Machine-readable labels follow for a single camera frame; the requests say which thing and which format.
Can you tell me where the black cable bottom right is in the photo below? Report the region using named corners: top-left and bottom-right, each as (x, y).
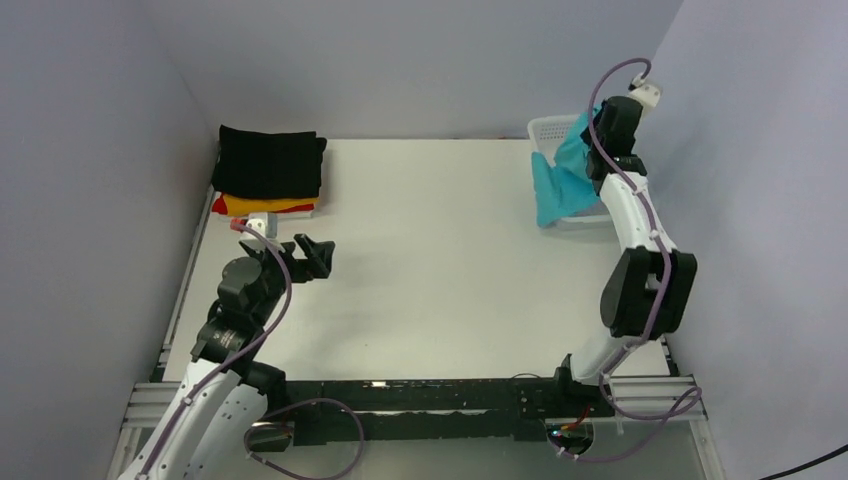
top-left (760, 443), bottom-right (848, 480)

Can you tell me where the white plastic basket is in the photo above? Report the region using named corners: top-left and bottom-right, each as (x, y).
top-left (527, 113), bottom-right (614, 231)

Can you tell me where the folded yellow t-shirt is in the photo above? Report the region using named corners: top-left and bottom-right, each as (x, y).
top-left (220, 193), bottom-right (321, 219)

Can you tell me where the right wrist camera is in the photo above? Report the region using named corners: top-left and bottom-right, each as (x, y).
top-left (627, 75), bottom-right (663, 110)

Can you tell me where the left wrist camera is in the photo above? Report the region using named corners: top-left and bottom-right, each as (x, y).
top-left (229, 212), bottom-right (277, 240)

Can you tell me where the aluminium frame rail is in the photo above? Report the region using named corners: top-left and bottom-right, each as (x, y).
top-left (106, 189), bottom-right (215, 480)

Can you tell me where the folded black t-shirt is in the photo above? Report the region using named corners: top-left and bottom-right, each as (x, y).
top-left (211, 125), bottom-right (327, 200)

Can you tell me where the folded red t-shirt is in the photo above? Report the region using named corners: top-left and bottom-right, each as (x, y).
top-left (211, 197), bottom-right (315, 217)

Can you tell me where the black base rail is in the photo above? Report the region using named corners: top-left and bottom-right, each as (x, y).
top-left (251, 377), bottom-right (614, 452)

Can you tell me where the purple cable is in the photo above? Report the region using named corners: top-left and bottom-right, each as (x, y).
top-left (543, 58), bottom-right (704, 464)
top-left (135, 221), bottom-right (366, 480)

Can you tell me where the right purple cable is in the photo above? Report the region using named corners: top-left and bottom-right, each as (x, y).
top-left (543, 58), bottom-right (704, 464)

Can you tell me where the turquoise t-shirt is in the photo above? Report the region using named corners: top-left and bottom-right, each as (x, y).
top-left (531, 102), bottom-right (607, 229)

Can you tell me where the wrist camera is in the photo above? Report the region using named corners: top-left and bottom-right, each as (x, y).
top-left (229, 212), bottom-right (277, 240)
top-left (627, 75), bottom-right (663, 110)

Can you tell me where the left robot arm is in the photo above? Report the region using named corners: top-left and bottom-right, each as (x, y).
top-left (120, 227), bottom-right (336, 479)

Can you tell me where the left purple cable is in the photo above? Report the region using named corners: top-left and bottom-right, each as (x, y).
top-left (135, 221), bottom-right (366, 480)

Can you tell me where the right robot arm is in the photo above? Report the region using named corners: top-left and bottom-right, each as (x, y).
top-left (555, 96), bottom-right (697, 400)

